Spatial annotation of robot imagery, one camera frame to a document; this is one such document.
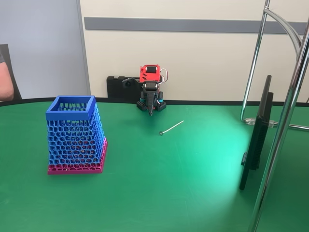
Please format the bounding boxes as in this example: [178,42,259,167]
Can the black chair back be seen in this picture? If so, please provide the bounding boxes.
[1,43,23,101]

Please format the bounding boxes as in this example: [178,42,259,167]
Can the red white wrist servo cable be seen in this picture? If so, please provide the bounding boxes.
[159,68,170,84]

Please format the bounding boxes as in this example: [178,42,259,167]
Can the black plastic tool case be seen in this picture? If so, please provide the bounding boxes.
[107,75,143,99]

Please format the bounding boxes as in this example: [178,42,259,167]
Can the blue and pink lattice basket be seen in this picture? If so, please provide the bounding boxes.
[45,95,109,175]

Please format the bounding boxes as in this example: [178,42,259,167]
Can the grey wall rail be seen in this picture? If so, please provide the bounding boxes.
[84,16,309,35]

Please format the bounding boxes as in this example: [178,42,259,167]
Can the thick chrome pole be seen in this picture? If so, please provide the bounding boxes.
[247,23,309,232]

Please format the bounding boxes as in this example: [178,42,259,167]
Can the thin chrome tube frame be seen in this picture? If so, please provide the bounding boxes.
[240,0,309,131]

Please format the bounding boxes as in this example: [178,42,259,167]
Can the clear plastic clip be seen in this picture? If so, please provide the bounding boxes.
[245,117,276,127]

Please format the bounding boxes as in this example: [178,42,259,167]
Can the green table cloth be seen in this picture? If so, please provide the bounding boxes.
[0,97,309,232]

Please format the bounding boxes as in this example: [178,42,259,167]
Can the thin white stick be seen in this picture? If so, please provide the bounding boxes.
[159,120,184,136]

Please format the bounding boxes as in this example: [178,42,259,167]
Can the person's bare forearm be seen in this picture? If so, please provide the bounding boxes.
[0,52,15,102]

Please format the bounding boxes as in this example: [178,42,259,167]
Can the black monitor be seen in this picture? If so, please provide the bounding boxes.
[239,74,275,191]

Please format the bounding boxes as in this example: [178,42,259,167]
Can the small black camera module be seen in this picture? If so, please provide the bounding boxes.
[122,77,138,89]

